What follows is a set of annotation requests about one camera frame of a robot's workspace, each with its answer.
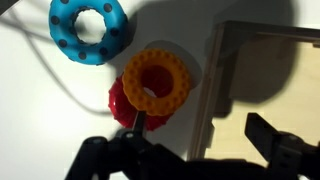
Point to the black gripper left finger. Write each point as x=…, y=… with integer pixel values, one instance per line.
x=100, y=156

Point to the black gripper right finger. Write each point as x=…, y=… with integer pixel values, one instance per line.
x=286, y=150

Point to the wooden crate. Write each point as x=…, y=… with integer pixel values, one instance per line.
x=206, y=100

